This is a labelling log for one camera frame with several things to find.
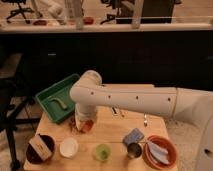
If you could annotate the metal cup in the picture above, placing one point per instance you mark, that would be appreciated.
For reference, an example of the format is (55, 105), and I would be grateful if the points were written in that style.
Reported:
(134, 150)

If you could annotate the white paper cup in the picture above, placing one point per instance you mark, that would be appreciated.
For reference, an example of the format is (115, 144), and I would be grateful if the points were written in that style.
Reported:
(69, 147)

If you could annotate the green plastic tray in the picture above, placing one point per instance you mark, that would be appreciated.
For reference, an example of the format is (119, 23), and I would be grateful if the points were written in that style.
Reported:
(60, 90)

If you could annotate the red object on shelf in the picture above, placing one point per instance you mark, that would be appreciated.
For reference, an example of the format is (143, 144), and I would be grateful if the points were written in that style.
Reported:
(88, 20)

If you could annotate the metal spoon with dark handle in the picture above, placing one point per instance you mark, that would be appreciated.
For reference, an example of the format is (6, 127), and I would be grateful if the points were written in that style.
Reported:
(114, 111)

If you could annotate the dark brown bowl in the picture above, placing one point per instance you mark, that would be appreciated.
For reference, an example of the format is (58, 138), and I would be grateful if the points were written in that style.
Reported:
(33, 157)

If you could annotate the orange bowl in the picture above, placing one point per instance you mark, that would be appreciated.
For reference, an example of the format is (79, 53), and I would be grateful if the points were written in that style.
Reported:
(164, 143)

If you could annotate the blue grey cloth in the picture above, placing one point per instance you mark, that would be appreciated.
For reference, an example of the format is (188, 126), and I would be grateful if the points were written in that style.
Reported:
(159, 153)

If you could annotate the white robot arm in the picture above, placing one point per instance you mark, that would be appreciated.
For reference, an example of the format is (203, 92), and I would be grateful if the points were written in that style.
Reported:
(187, 105)

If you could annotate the wooden box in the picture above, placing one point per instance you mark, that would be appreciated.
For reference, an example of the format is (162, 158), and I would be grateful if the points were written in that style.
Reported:
(40, 147)

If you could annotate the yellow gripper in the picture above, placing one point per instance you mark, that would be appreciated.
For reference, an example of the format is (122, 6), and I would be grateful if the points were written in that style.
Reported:
(80, 121)

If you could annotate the silver fork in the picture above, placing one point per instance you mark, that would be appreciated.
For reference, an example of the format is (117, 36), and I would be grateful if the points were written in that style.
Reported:
(145, 120)

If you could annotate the bunch of red grapes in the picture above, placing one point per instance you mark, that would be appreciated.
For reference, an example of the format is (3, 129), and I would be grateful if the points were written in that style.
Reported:
(72, 124)

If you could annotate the green plastic cup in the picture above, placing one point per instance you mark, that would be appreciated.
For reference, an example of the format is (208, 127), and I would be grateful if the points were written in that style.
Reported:
(102, 152)

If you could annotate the blue sponge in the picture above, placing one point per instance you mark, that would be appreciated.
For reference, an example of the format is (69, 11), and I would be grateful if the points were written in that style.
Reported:
(134, 136)

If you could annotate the black office chair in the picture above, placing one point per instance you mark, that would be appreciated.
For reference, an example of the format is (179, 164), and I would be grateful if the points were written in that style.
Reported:
(9, 113)

